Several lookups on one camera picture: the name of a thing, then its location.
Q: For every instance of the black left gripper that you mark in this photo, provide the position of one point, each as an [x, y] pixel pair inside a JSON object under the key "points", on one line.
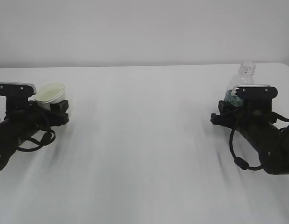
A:
{"points": [[21, 124]]}

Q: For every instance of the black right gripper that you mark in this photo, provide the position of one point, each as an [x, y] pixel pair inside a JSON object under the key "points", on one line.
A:
{"points": [[254, 120]]}

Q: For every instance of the white paper cup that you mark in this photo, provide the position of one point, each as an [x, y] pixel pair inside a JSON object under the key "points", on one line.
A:
{"points": [[51, 93]]}

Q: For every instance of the clear green-label water bottle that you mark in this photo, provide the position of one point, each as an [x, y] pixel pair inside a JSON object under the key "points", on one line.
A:
{"points": [[243, 77]]}

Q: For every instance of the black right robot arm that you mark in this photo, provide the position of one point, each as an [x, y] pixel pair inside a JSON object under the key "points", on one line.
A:
{"points": [[273, 154]]}

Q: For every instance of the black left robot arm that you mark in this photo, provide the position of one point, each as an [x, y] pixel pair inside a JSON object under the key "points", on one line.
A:
{"points": [[9, 146]]}

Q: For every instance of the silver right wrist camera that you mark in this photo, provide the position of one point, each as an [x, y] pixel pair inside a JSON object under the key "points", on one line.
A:
{"points": [[254, 92]]}

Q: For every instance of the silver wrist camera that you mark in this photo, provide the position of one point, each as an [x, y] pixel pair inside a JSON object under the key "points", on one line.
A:
{"points": [[10, 89], [254, 92]]}

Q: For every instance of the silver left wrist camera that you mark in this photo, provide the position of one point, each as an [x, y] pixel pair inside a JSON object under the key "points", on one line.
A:
{"points": [[10, 89]]}

